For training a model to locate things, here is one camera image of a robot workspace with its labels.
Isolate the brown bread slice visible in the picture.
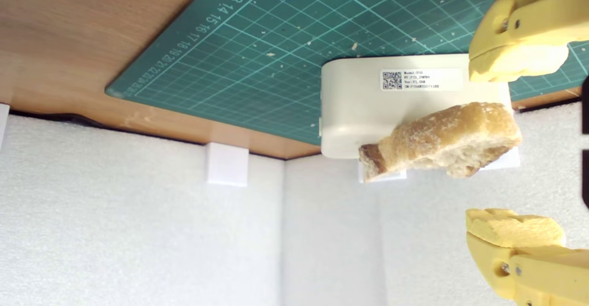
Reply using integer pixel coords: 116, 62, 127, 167
358, 102, 523, 183

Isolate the white square block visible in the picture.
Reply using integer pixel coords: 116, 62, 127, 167
320, 54, 514, 160

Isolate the green cutting mat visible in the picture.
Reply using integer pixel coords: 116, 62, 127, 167
105, 0, 589, 145

